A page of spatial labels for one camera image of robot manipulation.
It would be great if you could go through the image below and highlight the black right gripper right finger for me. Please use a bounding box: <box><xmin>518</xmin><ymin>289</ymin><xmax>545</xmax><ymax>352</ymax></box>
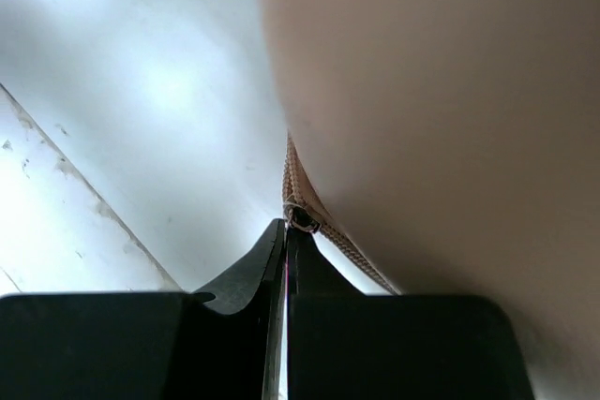
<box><xmin>286</xmin><ymin>229</ymin><xmax>533</xmax><ymax>400</ymax></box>

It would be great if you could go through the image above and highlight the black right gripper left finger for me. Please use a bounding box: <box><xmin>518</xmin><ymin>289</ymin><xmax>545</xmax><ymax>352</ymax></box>
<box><xmin>1</xmin><ymin>219</ymin><xmax>285</xmax><ymax>399</ymax></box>

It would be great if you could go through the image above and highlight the pink hard-shell suitcase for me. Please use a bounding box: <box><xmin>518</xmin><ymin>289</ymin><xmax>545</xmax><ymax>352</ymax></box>
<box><xmin>262</xmin><ymin>0</ymin><xmax>599</xmax><ymax>399</ymax></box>

